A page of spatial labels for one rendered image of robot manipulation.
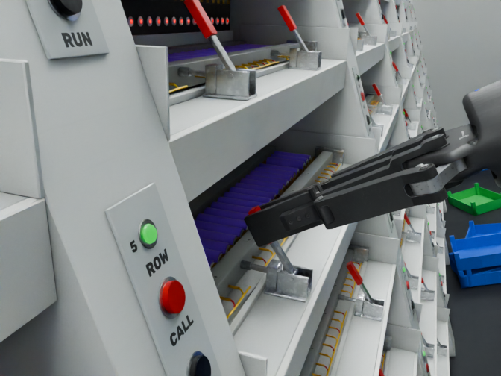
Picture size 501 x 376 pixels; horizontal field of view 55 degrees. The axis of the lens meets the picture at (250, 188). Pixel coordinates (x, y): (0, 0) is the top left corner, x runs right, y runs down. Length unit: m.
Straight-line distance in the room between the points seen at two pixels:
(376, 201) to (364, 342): 0.38
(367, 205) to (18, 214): 0.25
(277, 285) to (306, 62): 0.32
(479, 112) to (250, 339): 0.24
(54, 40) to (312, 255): 0.38
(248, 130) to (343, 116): 0.48
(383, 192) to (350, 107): 0.51
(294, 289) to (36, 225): 0.30
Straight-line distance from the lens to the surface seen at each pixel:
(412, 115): 2.27
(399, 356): 1.01
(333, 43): 0.85
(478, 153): 0.36
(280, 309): 0.44
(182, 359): 0.26
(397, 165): 0.38
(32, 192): 0.20
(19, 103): 0.19
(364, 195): 0.36
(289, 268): 0.45
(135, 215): 0.23
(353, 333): 0.73
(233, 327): 0.41
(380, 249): 0.92
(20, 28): 0.21
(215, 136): 0.33
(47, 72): 0.22
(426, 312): 1.49
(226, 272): 0.44
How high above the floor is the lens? 1.09
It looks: 12 degrees down
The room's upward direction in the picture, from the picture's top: 17 degrees counter-clockwise
